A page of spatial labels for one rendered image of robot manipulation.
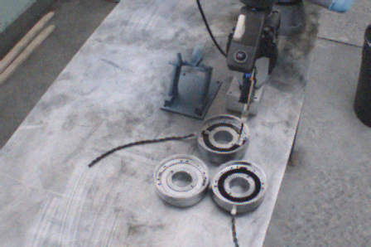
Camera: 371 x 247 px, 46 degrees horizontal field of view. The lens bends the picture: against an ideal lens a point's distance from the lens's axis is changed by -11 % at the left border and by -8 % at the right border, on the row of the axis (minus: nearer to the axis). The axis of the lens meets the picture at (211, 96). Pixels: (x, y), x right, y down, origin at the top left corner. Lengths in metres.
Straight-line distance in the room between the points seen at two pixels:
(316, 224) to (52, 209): 1.17
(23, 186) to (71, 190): 0.11
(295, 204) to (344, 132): 0.47
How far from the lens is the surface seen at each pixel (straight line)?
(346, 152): 2.09
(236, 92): 1.03
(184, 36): 1.27
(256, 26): 0.81
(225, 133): 0.98
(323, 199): 1.92
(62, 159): 1.01
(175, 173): 0.91
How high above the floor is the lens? 1.55
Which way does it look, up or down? 43 degrees down
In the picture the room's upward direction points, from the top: straight up
